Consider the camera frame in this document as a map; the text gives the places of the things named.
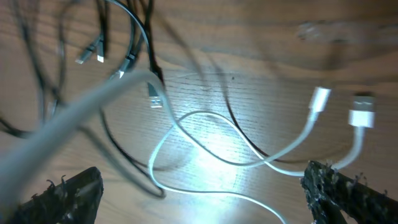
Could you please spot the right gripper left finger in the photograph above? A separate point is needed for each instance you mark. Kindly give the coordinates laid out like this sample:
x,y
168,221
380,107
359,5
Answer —
x,y
75,200

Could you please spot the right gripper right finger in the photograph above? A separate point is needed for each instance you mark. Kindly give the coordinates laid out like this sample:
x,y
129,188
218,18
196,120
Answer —
x,y
329,193

